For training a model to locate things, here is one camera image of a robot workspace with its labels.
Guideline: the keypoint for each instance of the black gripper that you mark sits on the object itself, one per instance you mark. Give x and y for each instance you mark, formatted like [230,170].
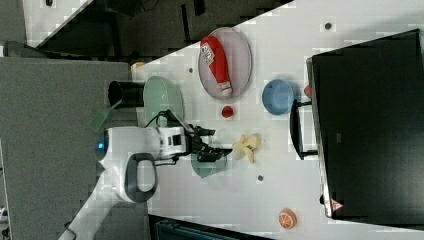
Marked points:
[192,143]

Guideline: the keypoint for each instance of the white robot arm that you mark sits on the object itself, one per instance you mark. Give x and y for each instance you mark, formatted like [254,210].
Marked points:
[129,161]

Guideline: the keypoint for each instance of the black toaster oven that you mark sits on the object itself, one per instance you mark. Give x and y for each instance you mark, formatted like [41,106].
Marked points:
[368,113]

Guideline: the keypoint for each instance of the green measuring cup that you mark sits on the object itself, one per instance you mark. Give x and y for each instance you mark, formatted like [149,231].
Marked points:
[206,169]

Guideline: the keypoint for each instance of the small red toy strawberry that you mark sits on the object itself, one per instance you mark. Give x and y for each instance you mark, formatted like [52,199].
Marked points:
[227,111]

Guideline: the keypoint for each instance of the green colander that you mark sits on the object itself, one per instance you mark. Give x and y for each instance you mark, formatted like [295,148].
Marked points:
[160,95]

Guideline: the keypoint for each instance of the black cylindrical holder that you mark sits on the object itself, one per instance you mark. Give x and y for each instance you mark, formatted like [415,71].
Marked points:
[127,94]

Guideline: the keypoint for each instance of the blue bowl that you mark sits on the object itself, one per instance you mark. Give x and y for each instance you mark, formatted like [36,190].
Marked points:
[277,97]

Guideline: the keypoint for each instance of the red plush ketchup bottle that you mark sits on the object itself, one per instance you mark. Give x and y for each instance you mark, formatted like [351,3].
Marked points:
[213,54]

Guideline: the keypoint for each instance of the grey round plate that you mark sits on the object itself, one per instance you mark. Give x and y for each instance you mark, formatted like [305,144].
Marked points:
[238,60]

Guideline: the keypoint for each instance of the green slotted spatula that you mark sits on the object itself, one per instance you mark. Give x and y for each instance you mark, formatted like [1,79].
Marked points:
[102,116]

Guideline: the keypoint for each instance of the orange slice toy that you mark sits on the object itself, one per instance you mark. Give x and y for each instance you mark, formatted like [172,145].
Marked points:
[287,219]

